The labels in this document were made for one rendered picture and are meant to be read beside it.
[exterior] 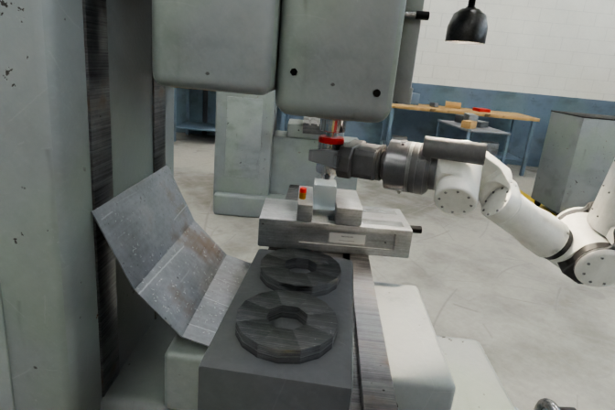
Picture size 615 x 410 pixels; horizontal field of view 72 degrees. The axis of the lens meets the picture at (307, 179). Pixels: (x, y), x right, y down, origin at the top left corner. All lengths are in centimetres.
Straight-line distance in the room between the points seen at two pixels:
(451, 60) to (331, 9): 688
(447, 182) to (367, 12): 29
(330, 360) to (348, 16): 48
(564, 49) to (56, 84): 785
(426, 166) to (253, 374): 47
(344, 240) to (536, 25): 718
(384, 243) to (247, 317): 65
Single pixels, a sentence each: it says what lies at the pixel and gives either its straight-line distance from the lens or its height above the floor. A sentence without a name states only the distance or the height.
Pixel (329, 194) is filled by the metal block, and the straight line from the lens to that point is 99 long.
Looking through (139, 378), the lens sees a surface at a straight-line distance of 96.
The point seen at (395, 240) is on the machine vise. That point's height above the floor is 102.
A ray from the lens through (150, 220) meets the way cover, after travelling 88.
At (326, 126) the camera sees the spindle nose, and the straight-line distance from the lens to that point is 76.
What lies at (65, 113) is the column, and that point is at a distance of 68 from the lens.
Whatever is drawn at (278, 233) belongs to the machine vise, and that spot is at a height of 102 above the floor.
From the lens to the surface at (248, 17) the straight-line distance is 67.
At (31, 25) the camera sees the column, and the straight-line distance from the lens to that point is 66.
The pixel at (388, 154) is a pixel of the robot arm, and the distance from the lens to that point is 72.
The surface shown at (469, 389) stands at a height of 78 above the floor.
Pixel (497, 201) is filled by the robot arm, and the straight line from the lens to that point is 78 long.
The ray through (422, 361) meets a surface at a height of 90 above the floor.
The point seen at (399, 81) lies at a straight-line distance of 76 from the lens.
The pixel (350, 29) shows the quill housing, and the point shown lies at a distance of 68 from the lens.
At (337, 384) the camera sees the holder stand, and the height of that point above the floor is 117.
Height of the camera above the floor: 140
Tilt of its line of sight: 16 degrees down
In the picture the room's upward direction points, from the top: 5 degrees clockwise
